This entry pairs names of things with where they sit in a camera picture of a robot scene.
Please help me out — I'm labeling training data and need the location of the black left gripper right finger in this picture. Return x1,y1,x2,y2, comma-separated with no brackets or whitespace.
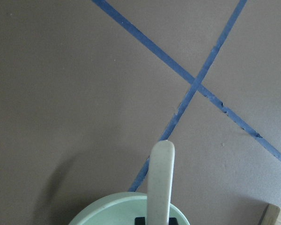
169,217,178,225

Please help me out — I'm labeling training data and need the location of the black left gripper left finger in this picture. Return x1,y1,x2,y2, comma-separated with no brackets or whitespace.
134,217,146,225

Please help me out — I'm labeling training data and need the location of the white ceramic spoon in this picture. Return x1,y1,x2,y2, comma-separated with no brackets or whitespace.
146,140,175,225

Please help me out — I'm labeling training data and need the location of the bamboo cutting board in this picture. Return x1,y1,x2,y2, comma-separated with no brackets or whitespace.
260,204,281,225

